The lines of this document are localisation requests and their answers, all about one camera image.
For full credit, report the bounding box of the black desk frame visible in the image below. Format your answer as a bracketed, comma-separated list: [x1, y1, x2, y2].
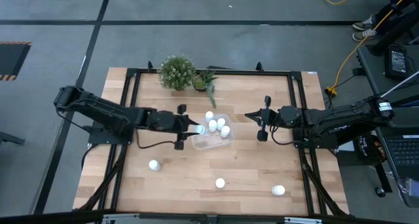
[366, 7, 419, 57]

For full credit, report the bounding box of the black rig crossbeam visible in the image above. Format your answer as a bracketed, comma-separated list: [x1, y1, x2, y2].
[0, 210, 419, 224]

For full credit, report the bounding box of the clear plastic basket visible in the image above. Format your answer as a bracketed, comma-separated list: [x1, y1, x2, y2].
[191, 113, 235, 151]

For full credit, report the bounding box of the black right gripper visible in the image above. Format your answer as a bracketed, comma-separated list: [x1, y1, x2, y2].
[244, 95, 282, 142]

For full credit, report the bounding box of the bushy green potted plant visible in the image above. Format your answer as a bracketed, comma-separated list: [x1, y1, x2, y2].
[158, 54, 196, 92]

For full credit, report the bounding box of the person's shoe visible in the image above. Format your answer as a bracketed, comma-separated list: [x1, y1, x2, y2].
[352, 29, 378, 43]
[352, 14, 377, 31]

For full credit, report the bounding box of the black desk leg with caster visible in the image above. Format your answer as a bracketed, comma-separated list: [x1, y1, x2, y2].
[373, 163, 393, 198]

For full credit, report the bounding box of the person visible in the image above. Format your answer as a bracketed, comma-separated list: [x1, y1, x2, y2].
[373, 0, 419, 33]

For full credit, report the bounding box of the black bag with white text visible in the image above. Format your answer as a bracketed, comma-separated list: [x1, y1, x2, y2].
[352, 134, 388, 166]

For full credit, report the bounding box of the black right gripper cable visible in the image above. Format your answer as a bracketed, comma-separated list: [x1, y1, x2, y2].
[268, 127, 297, 146]

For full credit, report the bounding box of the white hanging cable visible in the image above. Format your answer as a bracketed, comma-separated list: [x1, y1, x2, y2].
[380, 71, 419, 99]

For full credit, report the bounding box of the dark desk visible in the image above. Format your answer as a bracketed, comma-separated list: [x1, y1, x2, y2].
[355, 43, 419, 208]

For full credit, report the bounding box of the black laptop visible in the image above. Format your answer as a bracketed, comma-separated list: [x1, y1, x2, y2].
[381, 132, 419, 182]

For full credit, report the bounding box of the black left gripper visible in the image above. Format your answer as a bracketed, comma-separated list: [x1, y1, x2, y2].
[153, 103, 201, 151]

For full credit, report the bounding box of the black device with label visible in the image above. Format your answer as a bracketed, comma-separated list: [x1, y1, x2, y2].
[384, 44, 410, 81]

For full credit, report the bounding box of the silver metal bracket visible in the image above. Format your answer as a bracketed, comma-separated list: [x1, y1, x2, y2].
[101, 213, 141, 224]
[283, 216, 323, 224]

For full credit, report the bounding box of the black metal table frame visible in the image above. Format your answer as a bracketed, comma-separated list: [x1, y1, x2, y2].
[72, 60, 350, 218]

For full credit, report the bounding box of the black stand leg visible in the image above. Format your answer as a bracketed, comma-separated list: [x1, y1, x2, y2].
[0, 131, 26, 147]

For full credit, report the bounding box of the black mat with hazard stripes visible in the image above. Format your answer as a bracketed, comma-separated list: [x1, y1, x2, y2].
[0, 41, 33, 82]

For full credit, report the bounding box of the potted succulent arrangement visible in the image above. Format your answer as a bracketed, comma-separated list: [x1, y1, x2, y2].
[191, 67, 219, 109]

